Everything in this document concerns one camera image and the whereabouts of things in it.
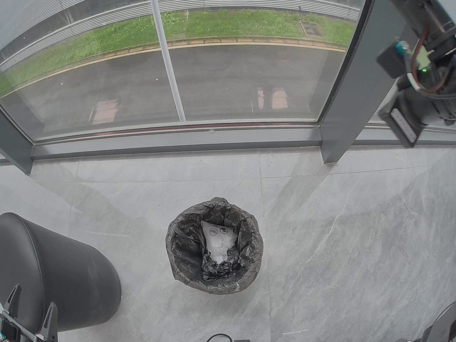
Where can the black plastic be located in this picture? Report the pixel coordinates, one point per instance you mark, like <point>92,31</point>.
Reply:
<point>217,267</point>

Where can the window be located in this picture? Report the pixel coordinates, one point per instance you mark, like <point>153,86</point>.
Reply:
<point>178,144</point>

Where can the white printed wrapper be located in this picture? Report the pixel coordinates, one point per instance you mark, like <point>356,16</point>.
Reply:
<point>219,240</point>

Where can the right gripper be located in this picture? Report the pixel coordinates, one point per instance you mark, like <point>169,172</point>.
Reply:
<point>409,112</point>

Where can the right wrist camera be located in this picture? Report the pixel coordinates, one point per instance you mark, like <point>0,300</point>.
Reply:
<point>390,61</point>

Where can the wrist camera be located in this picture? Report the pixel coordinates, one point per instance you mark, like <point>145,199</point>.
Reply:
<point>7,333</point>
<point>390,61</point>

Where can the black plastic bag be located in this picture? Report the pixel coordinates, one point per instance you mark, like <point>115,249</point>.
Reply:
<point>181,251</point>

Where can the grey trash bin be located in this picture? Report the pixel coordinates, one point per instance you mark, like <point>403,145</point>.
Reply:
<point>228,290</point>

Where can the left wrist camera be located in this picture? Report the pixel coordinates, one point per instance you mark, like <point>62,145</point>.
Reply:
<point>7,333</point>

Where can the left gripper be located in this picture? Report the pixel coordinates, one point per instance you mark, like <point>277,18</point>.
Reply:
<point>28,334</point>

